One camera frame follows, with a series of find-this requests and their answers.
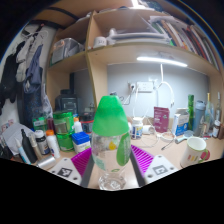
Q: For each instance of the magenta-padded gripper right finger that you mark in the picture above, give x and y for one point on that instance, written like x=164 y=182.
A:
x=143 y=160

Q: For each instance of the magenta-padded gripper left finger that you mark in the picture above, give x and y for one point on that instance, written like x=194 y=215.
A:
x=80 y=160

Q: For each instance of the clear bottle with green cap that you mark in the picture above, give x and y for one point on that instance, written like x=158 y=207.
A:
x=110 y=126

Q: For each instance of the grey water bottle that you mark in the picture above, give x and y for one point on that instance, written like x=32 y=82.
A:
x=199 y=115

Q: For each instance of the blue-lidded white box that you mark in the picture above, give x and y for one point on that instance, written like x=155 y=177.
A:
x=81 y=141

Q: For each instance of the green canister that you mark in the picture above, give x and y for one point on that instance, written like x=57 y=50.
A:
x=65 y=141
x=63 y=122

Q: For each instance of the orange-capped white bottle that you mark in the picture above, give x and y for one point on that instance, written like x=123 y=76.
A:
x=77 y=126
x=52 y=144

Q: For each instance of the white pill bottle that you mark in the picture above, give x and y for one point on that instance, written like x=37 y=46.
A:
x=137 y=127

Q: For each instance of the silver tube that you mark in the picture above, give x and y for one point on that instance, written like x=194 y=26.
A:
x=46 y=162

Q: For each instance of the dark-lidded red jar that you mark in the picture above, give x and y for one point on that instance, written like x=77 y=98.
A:
x=87 y=124

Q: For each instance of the light blue hairbrush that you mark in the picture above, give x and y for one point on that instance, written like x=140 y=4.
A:
x=185 y=136

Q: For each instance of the slim black bottle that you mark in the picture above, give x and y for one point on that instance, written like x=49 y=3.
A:
x=28 y=146

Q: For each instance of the white and blue carton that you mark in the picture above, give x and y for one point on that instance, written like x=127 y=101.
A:
x=181 y=121

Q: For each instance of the white and blue tube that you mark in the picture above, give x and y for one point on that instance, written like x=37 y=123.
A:
x=21 y=151

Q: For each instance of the black boxy bag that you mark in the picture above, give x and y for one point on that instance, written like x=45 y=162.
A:
x=66 y=101

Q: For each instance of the tall green bottle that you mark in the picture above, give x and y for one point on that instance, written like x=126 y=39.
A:
x=190 y=110

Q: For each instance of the grey crumpled paper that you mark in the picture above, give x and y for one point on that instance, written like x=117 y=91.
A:
x=11 y=133

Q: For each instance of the gold-capped clear bottle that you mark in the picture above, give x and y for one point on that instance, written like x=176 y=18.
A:
x=208 y=111

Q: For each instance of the blue hanging garment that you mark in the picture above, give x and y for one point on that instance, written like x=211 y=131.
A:
x=33 y=86

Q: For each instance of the white-capped clear glass bottle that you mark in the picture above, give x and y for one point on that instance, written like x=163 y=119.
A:
x=218 y=108

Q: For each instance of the wooden shelf unit with books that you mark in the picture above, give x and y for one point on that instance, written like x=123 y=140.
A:
x=100 y=60

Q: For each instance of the black hanging garment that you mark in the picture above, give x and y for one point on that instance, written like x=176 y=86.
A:
x=8 y=80

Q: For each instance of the grey hanging garment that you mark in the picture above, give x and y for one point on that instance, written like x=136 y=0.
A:
x=28 y=56

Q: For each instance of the white wall socket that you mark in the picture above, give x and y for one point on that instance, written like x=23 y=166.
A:
x=144 y=86

